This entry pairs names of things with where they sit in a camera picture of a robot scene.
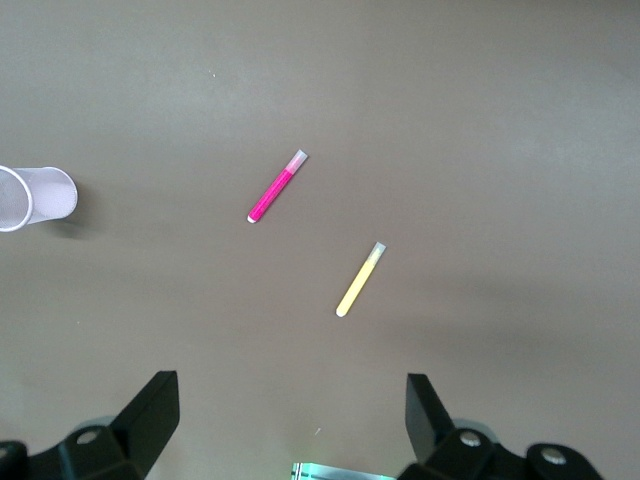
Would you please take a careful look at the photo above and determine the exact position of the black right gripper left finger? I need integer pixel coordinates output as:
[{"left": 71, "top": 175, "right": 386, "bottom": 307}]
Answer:
[{"left": 0, "top": 370, "right": 181, "bottom": 480}]

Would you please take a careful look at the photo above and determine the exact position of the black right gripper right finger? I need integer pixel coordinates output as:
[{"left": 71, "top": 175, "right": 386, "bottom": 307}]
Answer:
[{"left": 397, "top": 373, "right": 604, "bottom": 480}]

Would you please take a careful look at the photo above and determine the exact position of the pink highlighter pen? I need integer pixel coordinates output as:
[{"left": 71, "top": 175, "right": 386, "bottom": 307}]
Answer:
[{"left": 247, "top": 148, "right": 311, "bottom": 225}]

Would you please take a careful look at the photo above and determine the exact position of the yellow highlighter pen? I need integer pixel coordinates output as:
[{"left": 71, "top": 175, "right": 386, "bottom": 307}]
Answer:
[{"left": 335, "top": 241, "right": 390, "bottom": 318}]

